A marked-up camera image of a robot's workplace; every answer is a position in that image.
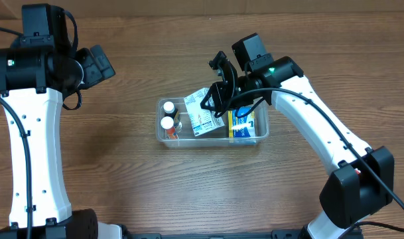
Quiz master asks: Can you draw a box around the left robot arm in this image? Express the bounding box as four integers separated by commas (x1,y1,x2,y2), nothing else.
0,4,125,239

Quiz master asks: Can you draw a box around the blue yellow lozenge box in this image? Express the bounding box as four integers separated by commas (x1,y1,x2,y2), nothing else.
228,107,256,138

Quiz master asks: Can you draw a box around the black bottle white cap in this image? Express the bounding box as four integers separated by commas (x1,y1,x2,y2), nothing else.
163,102,180,123

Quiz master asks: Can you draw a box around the clear plastic container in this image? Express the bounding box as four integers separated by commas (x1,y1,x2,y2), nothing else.
156,98,269,148

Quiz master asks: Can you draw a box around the orange bottle white cap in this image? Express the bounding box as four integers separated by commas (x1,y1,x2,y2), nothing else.
161,116,178,139

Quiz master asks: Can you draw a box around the white blue bandage box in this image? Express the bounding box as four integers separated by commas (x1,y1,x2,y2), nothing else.
184,88,224,137

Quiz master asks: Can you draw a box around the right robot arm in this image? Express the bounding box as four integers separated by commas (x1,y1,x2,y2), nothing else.
200,33,395,238

